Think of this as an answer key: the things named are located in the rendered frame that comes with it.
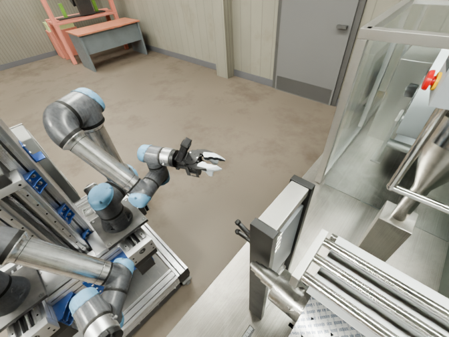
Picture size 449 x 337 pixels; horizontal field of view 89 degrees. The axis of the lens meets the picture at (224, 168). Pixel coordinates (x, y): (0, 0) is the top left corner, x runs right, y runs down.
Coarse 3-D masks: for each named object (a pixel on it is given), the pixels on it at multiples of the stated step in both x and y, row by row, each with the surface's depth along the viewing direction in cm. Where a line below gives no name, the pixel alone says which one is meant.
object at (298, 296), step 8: (288, 272) 43; (280, 280) 41; (288, 280) 41; (272, 288) 41; (280, 288) 40; (288, 288) 40; (296, 288) 40; (304, 288) 40; (272, 296) 41; (280, 296) 40; (288, 296) 39; (296, 296) 39; (304, 296) 39; (280, 304) 40; (288, 304) 39; (296, 304) 38; (304, 304) 38; (288, 312) 39; (296, 312) 38; (296, 320) 39
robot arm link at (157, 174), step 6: (150, 168) 95; (156, 168) 94; (162, 168) 96; (150, 174) 95; (156, 174) 95; (162, 174) 97; (168, 174) 102; (156, 180) 94; (162, 180) 97; (168, 180) 102
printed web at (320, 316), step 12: (312, 300) 35; (312, 312) 34; (324, 312) 33; (300, 324) 34; (312, 324) 33; (324, 324) 33; (336, 324) 32; (348, 324) 32; (300, 336) 34; (312, 336) 33; (324, 336) 32; (336, 336) 32; (348, 336) 31; (360, 336) 31
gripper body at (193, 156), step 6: (174, 150) 89; (192, 150) 88; (174, 156) 89; (186, 156) 87; (192, 156) 86; (198, 156) 86; (174, 162) 90; (180, 162) 89; (186, 162) 85; (192, 162) 84; (198, 162) 85; (186, 168) 88; (198, 174) 88
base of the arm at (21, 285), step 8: (16, 280) 94; (24, 280) 97; (8, 288) 89; (16, 288) 92; (24, 288) 95; (0, 296) 87; (8, 296) 89; (16, 296) 91; (24, 296) 94; (0, 304) 88; (8, 304) 89; (16, 304) 91; (0, 312) 89; (8, 312) 90
